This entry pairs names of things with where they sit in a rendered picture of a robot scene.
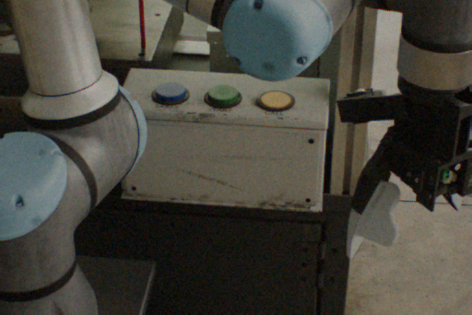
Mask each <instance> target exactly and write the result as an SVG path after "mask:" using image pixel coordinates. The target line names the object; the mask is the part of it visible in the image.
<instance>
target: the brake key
mask: <svg viewBox="0 0 472 315"><path fill-rule="evenodd" d="M185 96H186V89H185V87H184V85H182V84H179V83H175V82H167V83H163V84H160V85H158V86H157V89H156V97H157V99H161V100H164V101H176V100H179V99H183V98H184V97H185Z"/></svg>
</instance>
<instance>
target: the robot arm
mask: <svg viewBox="0 0 472 315"><path fill-rule="evenodd" d="M162 1H165V2H167V3H168V4H169V5H171V6H175V7H177V8H178V9H179V10H182V11H183V12H185V13H187V14H188V15H191V16H193V17H194V18H197V19H200V20H201V21H203V22H204V23H206V24H208V25H210V26H211V27H214V28H216V29H219V30H221V31H222V40H223V43H224V46H225V49H226V50H227V53H228V55H229V57H231V58H232V59H233V61H234V62H235V63H236V64H238V66H239V68H240V69H241V70H242V71H243V72H244V73H245V74H248V75H249V76H252V77H253V78H258V79H260V80H264V81H268V82H278V81H283V80H287V79H292V78H293V77H294V76H296V75H298V74H299V73H301V72H302V71H303V69H306V68H307V67H308V65H309V64H311V63H312V62H313V60H315V59H317V58H318V57H319V56H320V55H321V54H323V51H324V50H325V49H326V48H327V46H328V44H329V42H330V41H331V39H332V38H333V35H335V34H336V32H337V31H338V30H339V28H340V27H341V26H342V24H343V23H344V22H345V20H347V18H348V17H349V16H350V15H351V13H352V11H354V10H355V9H356V6H366V7H369V8H374V9H378V10H383V11H387V12H391V11H392V12H396V13H402V19H401V28H400V34H399V47H398V55H397V61H396V70H397V71H398V77H397V88H391V89H383V90H373V89H372V88H366V89H362V88H360V89H356V90H355V91H352V92H349V93H348V94H347V96H346V97H344V98H343V99H337V100H336V103H337V106H338V113H339V117H340V120H341V122H342V123H352V122H353V124H363V123H369V122H371V121H383V120H394V125H392V126H389V127H387V132H386V133H385V135H384V136H383V138H382V140H380V144H379V145H378V146H377V149H376V150H375V152H374V153H373V155H372V156H371V158H370V159H369V160H368V162H367V164H366V165H365V166H364V167H363V171H362V172H361V174H360V175H359V178H358V183H357V186H356V189H355V191H354V194H353V200H352V202H351V207H352V209H351V212H350V216H349V220H348V237H347V256H348V258H350V260H351V259H354V257H355V255H356V253H357V251H358V250H359V249H360V246H361V244H362V242H363V239H369V240H371V241H373V242H375V243H377V244H381V245H384V246H385V247H390V246H392V245H394V244H395V242H396V240H397V239H398V237H399V228H398V227H397V224H396V223H395V219H394V210H395V205H396V204H397V203H398V201H399V199H400V189H399V187H398V185H396V184H395V183H392V182H389V180H390V178H391V174H392V173H393V174H394V175H396V177H398V178H400V177H401V178H400V180H401V181H402V182H403V183H404V184H406V185H407V186H409V187H410V189H412V192H413V193H414V194H416V201H417V202H419V204H422V205H423V206H424V207H425V208H426V209H428V210H429V211H430V212H433V211H434V206H435V201H436V198H437V197H438V196H440V195H442V197H443V198H444V199H446V201H447V202H448V203H449V204H450V205H451V207H452V208H454V209H455V210H456V211H458V210H459V209H460V205H461V202H462V198H463V197H465V196H468V197H470V198H472V131H471V128H472V0H162ZM6 3H7V6H8V10H9V12H10V17H11V20H12V24H13V26H14V32H15V34H16V38H17V40H18V48H19V51H20V53H21V57H22V63H23V65H24V68H25V71H26V77H27V79H28V82H29V89H28V90H27V91H26V93H25V95H24V96H23V97H22V99H21V110H22V112H23V116H24V118H25V124H26V126H27V129H28V131H27V132H15V133H10V134H5V135H4V138H3V139H0V315H99V314H98V305H97V299H96V296H95V294H94V291H93V290H92V286H91V285H90V284H89V282H88V279H87V277H86V276H84V274H83V272H82V270H81V268H80V267H79V266H78V264H77V257H76V251H75V244H74V238H73V234H74V231H75V229H76V228H77V226H78V225H79V224H80V223H81V221H82V220H83V219H85V218H86V216H87V215H89V214H90V212H91V211H92V210H93V209H94V208H95V206H96V205H97V204H99V202H100V201H101V200H103V199H104V197H105V196H106V195H107V194H108V193H109V191H110V190H112V189H113V187H114V186H115V185H117V184H118V182H119V181H122V180H123V179H124V178H125V177H126V176H127V175H128V174H129V173H130V172H131V171H132V169H133V167H134V166H135V165H136V162H137V161H138V160H139V159H140V157H141V156H142V153H143V151H144V149H145V146H146V143H147V123H146V120H145V117H144V115H143V112H142V110H141V108H140V106H139V105H138V104H137V101H136V99H134V100H131V99H130V98H129V96H130V93H129V92H128V91H127V90H126V89H124V88H123V87H121V86H120V85H118V80H117V79H116V78H115V77H114V76H113V75H110V74H109V73H107V72H106V71H104V70H102V69H101V66H100V57H99V53H98V50H97V46H96V42H95V37H94V32H93V29H92V27H91V19H90V15H89V10H88V3H87V0H6ZM390 170H391V171H392V173H391V171H390Z"/></svg>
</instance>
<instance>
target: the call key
mask: <svg viewBox="0 0 472 315"><path fill-rule="evenodd" d="M261 102H262V104H264V105H266V106H268V107H270V108H283V107H285V106H288V105H289V104H290V103H291V99H290V97H289V95H288V94H284V93H281V92H269V93H267V94H264V95H263V97H262V98H261Z"/></svg>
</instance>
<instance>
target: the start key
mask: <svg viewBox="0 0 472 315"><path fill-rule="evenodd" d="M207 99H208V100H209V101H211V102H212V103H214V104H232V103H233V102H235V101H236V100H237V99H238V90H237V88H234V87H232V86H228V85H217V86H214V87H212V88H210V89H209V91H208V92H207Z"/></svg>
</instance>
